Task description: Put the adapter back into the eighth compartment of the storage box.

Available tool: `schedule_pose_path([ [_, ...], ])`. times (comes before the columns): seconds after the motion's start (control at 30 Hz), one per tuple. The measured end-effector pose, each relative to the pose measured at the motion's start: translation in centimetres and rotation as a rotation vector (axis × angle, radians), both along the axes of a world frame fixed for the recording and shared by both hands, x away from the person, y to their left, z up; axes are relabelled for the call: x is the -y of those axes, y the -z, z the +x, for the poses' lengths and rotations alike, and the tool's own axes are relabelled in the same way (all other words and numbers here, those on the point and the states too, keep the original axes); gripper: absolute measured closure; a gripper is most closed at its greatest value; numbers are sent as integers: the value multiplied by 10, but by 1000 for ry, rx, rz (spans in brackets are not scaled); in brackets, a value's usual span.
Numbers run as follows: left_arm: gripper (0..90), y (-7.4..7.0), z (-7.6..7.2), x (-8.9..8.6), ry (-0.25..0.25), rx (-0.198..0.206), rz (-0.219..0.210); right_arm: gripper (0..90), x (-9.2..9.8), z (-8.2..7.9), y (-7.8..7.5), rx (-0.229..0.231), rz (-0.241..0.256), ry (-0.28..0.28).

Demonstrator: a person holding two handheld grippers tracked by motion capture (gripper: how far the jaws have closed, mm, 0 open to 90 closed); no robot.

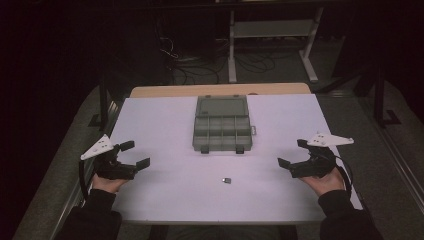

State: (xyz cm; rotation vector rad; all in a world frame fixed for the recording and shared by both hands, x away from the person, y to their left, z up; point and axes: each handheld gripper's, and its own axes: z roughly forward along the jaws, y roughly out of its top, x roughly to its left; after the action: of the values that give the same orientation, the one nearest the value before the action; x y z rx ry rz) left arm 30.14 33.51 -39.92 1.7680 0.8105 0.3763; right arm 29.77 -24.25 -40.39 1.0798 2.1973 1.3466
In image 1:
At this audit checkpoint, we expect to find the person's right hand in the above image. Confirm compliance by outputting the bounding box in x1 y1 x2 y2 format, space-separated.
298 167 347 198

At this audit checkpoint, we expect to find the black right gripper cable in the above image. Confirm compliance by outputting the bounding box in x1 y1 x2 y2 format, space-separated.
334 155 355 198

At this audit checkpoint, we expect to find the white table cover sheet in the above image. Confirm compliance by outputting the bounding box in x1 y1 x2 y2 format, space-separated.
109 93 364 225

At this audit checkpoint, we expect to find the white metal stand frame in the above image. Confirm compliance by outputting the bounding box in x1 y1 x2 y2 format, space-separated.
227 7 325 84

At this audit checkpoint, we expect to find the black metal stand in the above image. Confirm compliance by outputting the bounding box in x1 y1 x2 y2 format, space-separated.
88 74 118 128
372 63 402 128

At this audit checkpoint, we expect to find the grey plastic organizer box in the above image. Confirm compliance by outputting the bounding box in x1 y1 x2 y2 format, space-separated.
192 94 258 155

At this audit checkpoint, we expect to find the tangle of black floor cables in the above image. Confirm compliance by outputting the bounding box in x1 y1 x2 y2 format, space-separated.
155 34 278 86

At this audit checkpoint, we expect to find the person's left hand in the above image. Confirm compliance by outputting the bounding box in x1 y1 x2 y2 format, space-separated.
91 172 130 195

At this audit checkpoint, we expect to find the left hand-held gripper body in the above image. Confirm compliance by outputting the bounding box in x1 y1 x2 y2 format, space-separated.
80 133 138 181

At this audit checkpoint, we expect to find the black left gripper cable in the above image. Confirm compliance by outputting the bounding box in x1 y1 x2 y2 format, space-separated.
78 159 94 202

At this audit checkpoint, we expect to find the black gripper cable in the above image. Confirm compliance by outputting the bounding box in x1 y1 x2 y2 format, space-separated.
78 159 94 202
334 155 355 198

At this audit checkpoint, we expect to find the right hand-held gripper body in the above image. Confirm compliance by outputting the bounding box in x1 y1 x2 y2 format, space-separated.
289 131 355 179

